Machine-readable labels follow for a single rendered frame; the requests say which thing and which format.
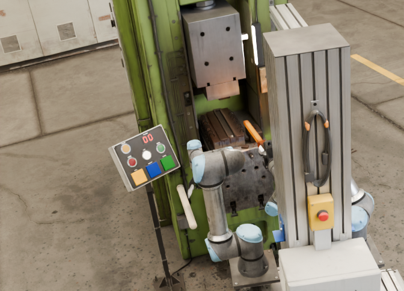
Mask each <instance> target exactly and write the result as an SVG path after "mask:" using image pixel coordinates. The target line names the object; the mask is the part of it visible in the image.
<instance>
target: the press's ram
mask: <svg viewBox="0 0 404 291"><path fill-rule="evenodd" d="M179 8H180V14H181V18H182V26H183V33H184V38H185V45H186V52H187V57H188V64H189V71H190V76H191V78H192V79H193V81H194V83H195V85H196V86H197V88H201V87H206V86H207V83H209V84H210V85H215V84H221V83H224V82H230V81H233V78H235V79H236V80H238V79H243V78H246V74H245V63H244V57H243V46H242V40H244V39H248V34H247V33H245V32H244V33H241V28H240V17H239V13H238V12H237V11H236V10H235V9H234V8H233V7H232V6H231V5H230V4H229V3H228V2H227V1H226V0H215V6H214V7H213V8H210V9H207V10H193V9H192V7H191V4H189V5H183V6H181V5H179Z"/></svg>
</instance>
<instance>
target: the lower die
mask: <svg viewBox="0 0 404 291"><path fill-rule="evenodd" d="M219 109H220V110H221V112H222V114H223V116H224V117H225V119H226V121H227V123H228V124H229V126H230V127H231V129H232V131H233V133H234V134H235V137H234V138H230V136H229V134H228V132H227V131H226V129H225V127H224V125H223V124H222V122H221V120H220V119H219V117H218V115H217V113H216V110H219ZM229 112H230V111H229V110H228V108H222V109H221V108H218V109H213V111H210V112H206V114H203V115H204V116H205V118H206V119H207V121H208V123H209V125H210V127H211V129H212V131H213V133H214V134H215V136H213V134H211V135H210V142H211V144H212V146H213V148H214V150H216V149H221V148H224V147H239V146H241V145H245V136H244V133H243V132H242V131H241V132H239V131H240V130H241V128H240V127H239V125H238V124H237V122H236V121H235V119H233V120H232V118H233V116H231V113H230V115H229V114H228V113H229ZM200 116H202V115H200ZM230 116H231V117H230ZM234 121H235V123H234ZM236 124H237V126H236ZM238 127H239V129H237V128H238Z"/></svg>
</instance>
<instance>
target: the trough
mask: <svg viewBox="0 0 404 291"><path fill-rule="evenodd" d="M216 113H217V115H218V117H219V119H220V120H221V122H222V124H223V125H224V127H225V129H226V131H227V132H228V134H229V136H230V138H234V137H235V134H234V133H233V131H232V129H231V127H230V126H229V124H228V123H227V121H226V119H225V117H224V116H223V114H222V112H221V110H220V109H219V110H216ZM231 135H233V136H231Z"/></svg>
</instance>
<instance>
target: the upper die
mask: <svg viewBox="0 0 404 291"><path fill-rule="evenodd" d="M201 90H202V92H203V94H204V95H205V97H206V99H207V101H210V100H215V99H220V98H224V97H229V96H234V95H238V94H239V83H238V80H236V79H235V78H233V81H230V82H224V83H221V84H215V85H210V84H209V83H207V86H206V87H201Z"/></svg>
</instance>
